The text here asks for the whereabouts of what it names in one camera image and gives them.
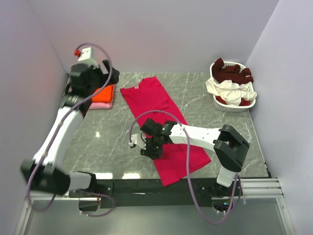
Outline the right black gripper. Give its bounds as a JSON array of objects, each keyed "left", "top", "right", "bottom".
[{"left": 141, "top": 135, "right": 164, "bottom": 160}]

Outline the crimson pink t shirt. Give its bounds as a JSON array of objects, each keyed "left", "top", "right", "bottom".
[{"left": 119, "top": 76, "right": 212, "bottom": 188}]

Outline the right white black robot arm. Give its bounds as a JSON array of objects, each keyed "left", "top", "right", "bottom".
[{"left": 129, "top": 118, "right": 250, "bottom": 195}]

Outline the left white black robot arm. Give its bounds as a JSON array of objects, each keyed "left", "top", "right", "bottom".
[{"left": 20, "top": 60, "right": 120, "bottom": 197}]

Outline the folded orange t shirt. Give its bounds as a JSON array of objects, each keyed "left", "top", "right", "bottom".
[{"left": 92, "top": 85, "right": 114, "bottom": 103}]

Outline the folded light pink t shirt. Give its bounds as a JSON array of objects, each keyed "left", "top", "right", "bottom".
[{"left": 89, "top": 102, "right": 112, "bottom": 110}]

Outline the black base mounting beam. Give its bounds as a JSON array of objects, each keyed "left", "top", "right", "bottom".
[{"left": 68, "top": 178, "right": 242, "bottom": 212}]

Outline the white plastic laundry basket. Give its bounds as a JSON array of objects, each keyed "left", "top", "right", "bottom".
[{"left": 205, "top": 58, "right": 257, "bottom": 112}]

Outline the red garment in basket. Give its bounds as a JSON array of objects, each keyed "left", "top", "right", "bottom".
[{"left": 216, "top": 96, "right": 250, "bottom": 106}]

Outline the white crumpled garment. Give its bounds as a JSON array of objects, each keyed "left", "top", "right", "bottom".
[{"left": 205, "top": 77, "right": 257, "bottom": 106}]

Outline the dark maroon garment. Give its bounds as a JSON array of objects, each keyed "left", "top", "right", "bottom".
[{"left": 211, "top": 58, "right": 254, "bottom": 85}]

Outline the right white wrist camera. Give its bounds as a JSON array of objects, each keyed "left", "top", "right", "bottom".
[{"left": 129, "top": 133, "right": 146, "bottom": 149}]

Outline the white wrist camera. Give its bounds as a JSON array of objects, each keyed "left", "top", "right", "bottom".
[
  {"left": 74, "top": 47, "right": 97, "bottom": 66},
  {"left": 129, "top": 133, "right": 146, "bottom": 149}
]

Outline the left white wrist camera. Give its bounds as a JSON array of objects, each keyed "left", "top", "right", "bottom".
[{"left": 74, "top": 47, "right": 97, "bottom": 66}]

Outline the aluminium frame rail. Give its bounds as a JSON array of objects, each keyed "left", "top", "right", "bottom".
[{"left": 13, "top": 72, "right": 286, "bottom": 235}]

